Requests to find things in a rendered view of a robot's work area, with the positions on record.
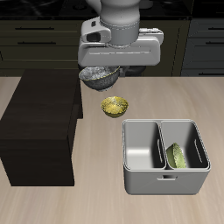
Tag black bowl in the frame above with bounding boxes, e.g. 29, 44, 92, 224
78, 66, 121, 92

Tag dark wooden cabinet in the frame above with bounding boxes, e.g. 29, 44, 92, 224
0, 68, 84, 187

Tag dark kitchen cupboards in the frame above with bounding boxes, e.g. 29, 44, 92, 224
0, 0, 224, 78

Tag yellow bowl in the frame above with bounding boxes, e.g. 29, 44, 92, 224
100, 95, 130, 119

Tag white two-bin basket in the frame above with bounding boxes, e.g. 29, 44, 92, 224
122, 118, 212, 196

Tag green bowl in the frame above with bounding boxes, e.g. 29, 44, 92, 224
165, 142, 187, 170

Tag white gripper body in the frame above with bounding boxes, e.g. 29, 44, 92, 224
77, 27, 165, 68

